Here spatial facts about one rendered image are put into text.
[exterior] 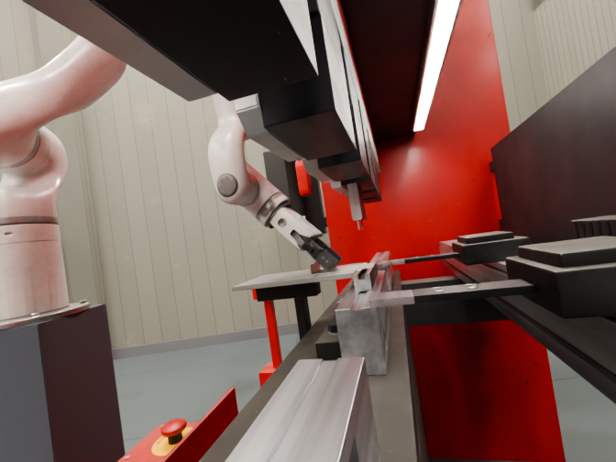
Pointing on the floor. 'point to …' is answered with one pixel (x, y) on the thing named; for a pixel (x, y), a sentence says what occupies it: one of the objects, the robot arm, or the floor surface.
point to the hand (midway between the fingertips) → (330, 259)
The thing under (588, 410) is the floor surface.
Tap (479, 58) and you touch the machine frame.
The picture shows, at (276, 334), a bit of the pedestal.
